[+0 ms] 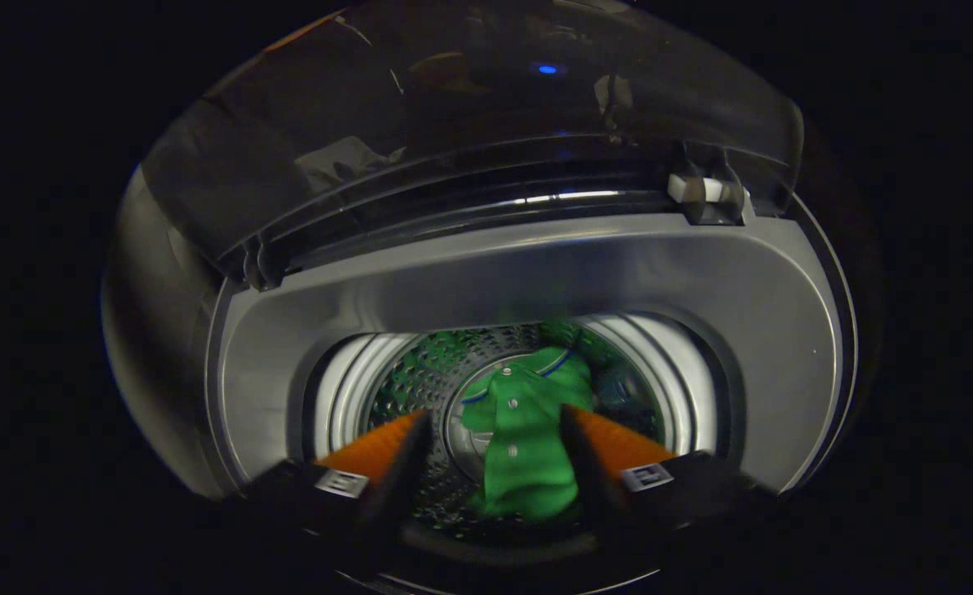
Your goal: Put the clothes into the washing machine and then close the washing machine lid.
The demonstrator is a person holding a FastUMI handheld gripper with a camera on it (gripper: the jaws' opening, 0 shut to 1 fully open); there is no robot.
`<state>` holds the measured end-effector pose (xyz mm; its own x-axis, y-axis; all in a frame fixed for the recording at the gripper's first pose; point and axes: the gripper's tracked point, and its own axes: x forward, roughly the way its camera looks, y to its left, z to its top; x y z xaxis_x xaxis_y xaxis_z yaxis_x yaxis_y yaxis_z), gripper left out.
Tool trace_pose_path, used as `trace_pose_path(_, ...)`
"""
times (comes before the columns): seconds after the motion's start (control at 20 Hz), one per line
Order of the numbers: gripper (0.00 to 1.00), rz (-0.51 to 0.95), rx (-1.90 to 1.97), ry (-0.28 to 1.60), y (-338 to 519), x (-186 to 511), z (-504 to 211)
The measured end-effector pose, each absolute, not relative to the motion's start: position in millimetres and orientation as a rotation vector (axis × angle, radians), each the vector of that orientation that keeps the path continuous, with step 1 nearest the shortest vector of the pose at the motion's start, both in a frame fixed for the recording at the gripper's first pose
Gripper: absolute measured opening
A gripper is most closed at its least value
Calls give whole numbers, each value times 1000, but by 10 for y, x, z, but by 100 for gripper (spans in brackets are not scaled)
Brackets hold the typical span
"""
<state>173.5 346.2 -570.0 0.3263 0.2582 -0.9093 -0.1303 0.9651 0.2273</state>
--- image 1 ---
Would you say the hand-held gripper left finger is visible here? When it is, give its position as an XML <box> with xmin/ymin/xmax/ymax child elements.
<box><xmin>242</xmin><ymin>409</ymin><xmax>433</xmax><ymax>571</ymax></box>

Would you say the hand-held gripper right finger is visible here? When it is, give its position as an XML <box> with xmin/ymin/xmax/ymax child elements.
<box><xmin>559</xmin><ymin>403</ymin><xmax>776</xmax><ymax>571</ymax></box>

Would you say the green polo shirt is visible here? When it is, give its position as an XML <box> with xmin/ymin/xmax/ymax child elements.
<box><xmin>460</xmin><ymin>345</ymin><xmax>596</xmax><ymax>523</ymax></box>

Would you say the grey washing machine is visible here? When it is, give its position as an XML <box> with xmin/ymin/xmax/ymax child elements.
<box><xmin>201</xmin><ymin>190</ymin><xmax>861</xmax><ymax>594</ymax></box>

